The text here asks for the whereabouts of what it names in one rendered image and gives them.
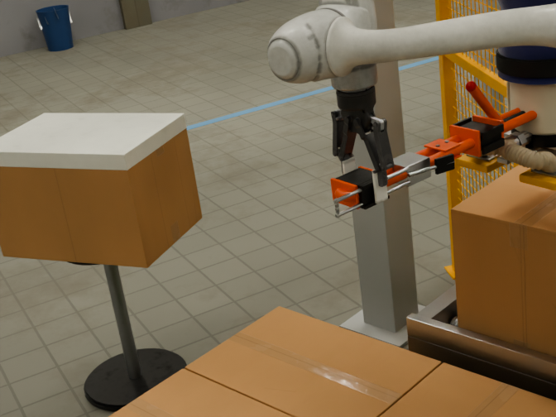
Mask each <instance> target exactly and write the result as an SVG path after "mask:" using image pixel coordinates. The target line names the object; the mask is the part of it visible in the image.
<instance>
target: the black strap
mask: <svg viewBox="0 0 556 417"><path fill-rule="evenodd" d="M496 68H497V69H498V70H499V71H500V72H502V73H503V74H507V75H509V76H514V77H520V78H530V79H542V78H554V77H556V59H549V60H518V59H511V58H507V57H505V56H503V55H501V54H500V53H499V51H498V49H497V50H496Z"/></svg>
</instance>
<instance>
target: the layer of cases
mask: <svg viewBox="0 0 556 417"><path fill-rule="evenodd" d="M108 417H556V400H551V399H549V398H546V397H543V396H541V395H537V394H535V393H532V392H529V391H525V390H522V389H520V388H517V387H514V386H511V385H508V384H506V383H503V382H500V381H496V380H493V379H491V378H488V377H485V376H481V375H479V374H476V373H474V372H471V371H467V370H464V369H462V368H459V367H455V366H452V365H449V364H447V363H445V362H444V363H441V361H438V360H435V359H433V358H430V357H426V356H423V355H420V354H418V353H416V352H411V351H409V350H406V349H404V348H401V347H397V346H394V345H391V344H389V343H385V342H382V341H380V340H377V339H374V338H370V337H368V336H365V335H362V334H360V333H355V332H353V331H351V330H348V329H345V328H341V327H339V326H336V325H333V324H329V323H326V322H324V321H321V320H319V319H315V318H312V317H309V316H307V315H304V314H300V313H297V312H295V311H292V310H289V309H286V308H283V307H280V306H278V307H277V308H275V309H273V310H272V311H271V312H270V313H268V314H266V315H264V316H263V317H261V318H260V319H258V320H257V321H256V322H254V323H253V324H250V325H249V326H247V327H246V328H244V329H243V330H242V331H240V332H239V333H236V334H235V335H233V336H232V337H230V338H229V339H228V340H226V341H225V342H223V343H221V344H219V345H218V346H217V347H215V348H214V349H212V350H211V351H209V352H207V353H205V354H204V355H203V356H202V357H200V358H198V359H197V360H195V361H194V362H191V363H190V364H189V365H188V366H186V367H185V369H181V370H180V371H178V372H176V373H175V374H174V375H172V376H170V377H169V378H167V379H166V380H164V381H163V382H161V383H160V384H158V385H157V386H155V387H153V388H152V389H150V390H149V391H147V392H146V393H144V394H143V395H141V396H139V397H138V398H136V399H135V400H133V401H132V402H130V403H129V404H127V405H125V406H124V407H122V408H121V409H120V410H118V411H116V412H115V413H113V414H112V415H110V416H108Z"/></svg>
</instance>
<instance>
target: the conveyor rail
mask: <svg viewBox="0 0 556 417"><path fill-rule="evenodd" d="M417 314H418V315H421V316H424V317H426V318H430V319H434V320H437V321H440V322H443V323H446V324H450V323H451V321H452V319H453V318H454V317H456V316H458V311H457V297H456V285H454V286H452V287H451V288H450V289H448V290H447V291H446V292H444V293H443V294H442V295H440V296H439V297H438V298H437V299H436V300H434V301H433V302H432V303H430V304H429V305H427V306H426V307H425V308H423V309H422V310H420V311H419V312H418V313H417Z"/></svg>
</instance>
